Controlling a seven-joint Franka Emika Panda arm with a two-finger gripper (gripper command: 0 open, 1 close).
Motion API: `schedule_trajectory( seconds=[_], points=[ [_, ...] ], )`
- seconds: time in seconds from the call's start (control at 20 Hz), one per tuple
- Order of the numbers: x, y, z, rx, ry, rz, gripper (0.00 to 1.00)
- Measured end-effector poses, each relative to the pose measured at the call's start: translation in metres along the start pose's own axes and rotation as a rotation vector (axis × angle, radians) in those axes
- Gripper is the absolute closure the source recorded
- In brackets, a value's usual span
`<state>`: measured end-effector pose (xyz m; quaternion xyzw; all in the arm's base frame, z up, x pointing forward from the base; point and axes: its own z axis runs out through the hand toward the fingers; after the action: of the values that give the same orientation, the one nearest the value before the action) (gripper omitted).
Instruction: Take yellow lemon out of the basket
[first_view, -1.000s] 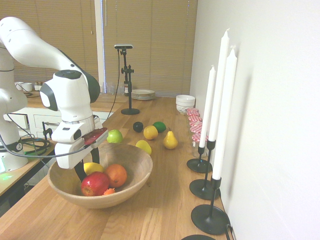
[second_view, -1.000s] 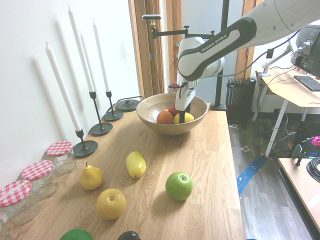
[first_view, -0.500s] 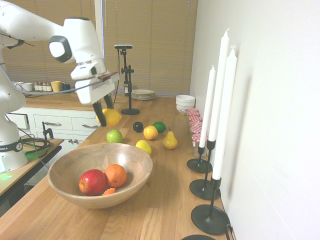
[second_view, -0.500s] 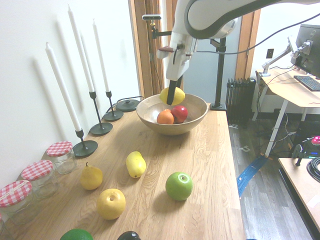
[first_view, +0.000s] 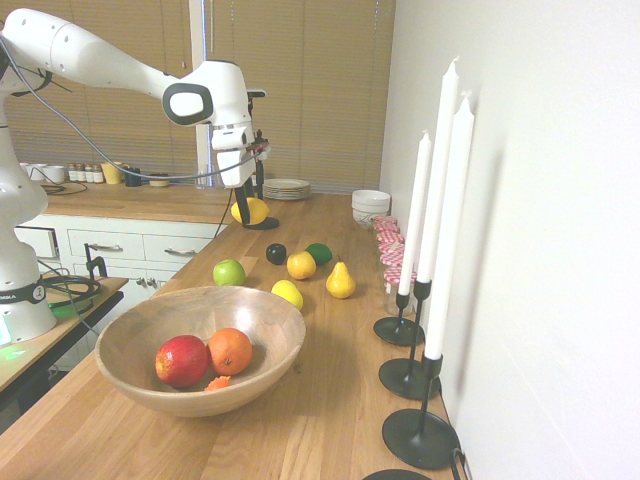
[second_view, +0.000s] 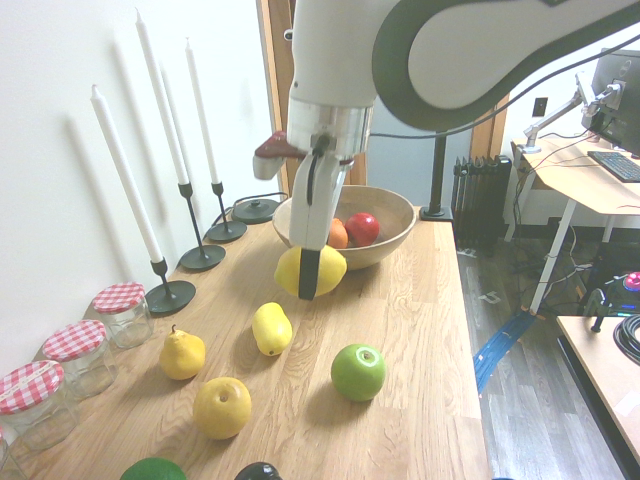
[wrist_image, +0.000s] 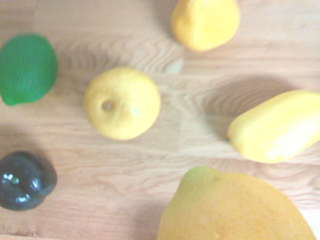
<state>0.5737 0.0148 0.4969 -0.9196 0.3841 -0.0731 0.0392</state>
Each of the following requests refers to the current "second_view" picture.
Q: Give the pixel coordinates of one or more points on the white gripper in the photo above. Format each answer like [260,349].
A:
[322,225]

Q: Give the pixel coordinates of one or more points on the yellow lemon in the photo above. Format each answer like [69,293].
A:
[332,270]

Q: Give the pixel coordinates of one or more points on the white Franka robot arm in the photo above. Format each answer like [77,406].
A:
[340,50]

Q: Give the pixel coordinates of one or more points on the orange fruit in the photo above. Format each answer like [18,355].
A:
[339,236]

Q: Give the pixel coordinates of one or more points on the yellow oblong fruit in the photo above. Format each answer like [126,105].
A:
[271,330]

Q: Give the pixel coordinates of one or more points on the red apple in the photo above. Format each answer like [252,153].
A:
[363,230]

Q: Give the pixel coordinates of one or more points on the black round base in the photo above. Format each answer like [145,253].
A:
[256,211]

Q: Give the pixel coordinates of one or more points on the black medium candle holder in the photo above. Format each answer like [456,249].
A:
[227,232]

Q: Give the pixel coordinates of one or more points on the wooden bowl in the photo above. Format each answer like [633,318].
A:
[395,225]

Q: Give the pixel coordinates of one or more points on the black tall candle holder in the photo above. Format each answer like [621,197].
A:
[201,259]

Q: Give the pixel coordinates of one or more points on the green apple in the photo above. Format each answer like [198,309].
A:
[358,374]

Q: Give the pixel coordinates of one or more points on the black low candle holder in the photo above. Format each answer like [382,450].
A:
[170,297]

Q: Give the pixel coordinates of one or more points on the wooden framed glass door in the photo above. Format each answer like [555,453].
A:
[400,165]

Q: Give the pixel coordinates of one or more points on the yellow pear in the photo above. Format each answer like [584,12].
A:
[182,355]

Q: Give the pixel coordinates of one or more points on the yellow apple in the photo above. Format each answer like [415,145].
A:
[221,409]

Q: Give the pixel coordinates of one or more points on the black mounting pole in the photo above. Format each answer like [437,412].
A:
[439,175]

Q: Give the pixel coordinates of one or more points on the black radiator heater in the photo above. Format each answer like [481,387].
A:
[480,200]

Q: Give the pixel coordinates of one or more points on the glass jar checked lid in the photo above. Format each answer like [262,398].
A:
[35,405]
[80,357]
[122,315]

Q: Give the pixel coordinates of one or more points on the short white candle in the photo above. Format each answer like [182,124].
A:
[202,112]

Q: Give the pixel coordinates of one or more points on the black glossy object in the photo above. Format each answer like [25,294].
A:
[259,472]

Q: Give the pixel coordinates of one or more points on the blue floor tape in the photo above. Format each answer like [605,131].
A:
[500,350]

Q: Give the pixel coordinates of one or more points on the long white candle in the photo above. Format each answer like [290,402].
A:
[127,175]

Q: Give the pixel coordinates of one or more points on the tallest white candle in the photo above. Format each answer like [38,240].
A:
[162,97]

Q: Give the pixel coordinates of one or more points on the dark green fruit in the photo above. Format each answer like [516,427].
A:
[152,471]

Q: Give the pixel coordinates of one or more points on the black table clamp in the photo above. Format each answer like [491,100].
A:
[598,310]

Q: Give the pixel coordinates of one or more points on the light wooden side table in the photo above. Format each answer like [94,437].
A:
[605,365]

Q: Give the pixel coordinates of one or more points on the pink emergency stop button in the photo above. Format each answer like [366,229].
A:
[632,281]

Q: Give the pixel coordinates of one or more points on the black keyboard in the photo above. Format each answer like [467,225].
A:
[617,165]

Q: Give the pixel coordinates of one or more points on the black computer monitor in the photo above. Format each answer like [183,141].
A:
[622,65]

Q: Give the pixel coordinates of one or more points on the maroon grey wrist camera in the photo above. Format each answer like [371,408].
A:
[267,160]

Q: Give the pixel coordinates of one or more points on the wooden door frame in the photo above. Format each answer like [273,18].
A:
[272,75]

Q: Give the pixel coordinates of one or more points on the grey exterior camera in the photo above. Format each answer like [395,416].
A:
[288,35]

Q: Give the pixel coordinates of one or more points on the black wall outlet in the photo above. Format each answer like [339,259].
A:
[540,106]

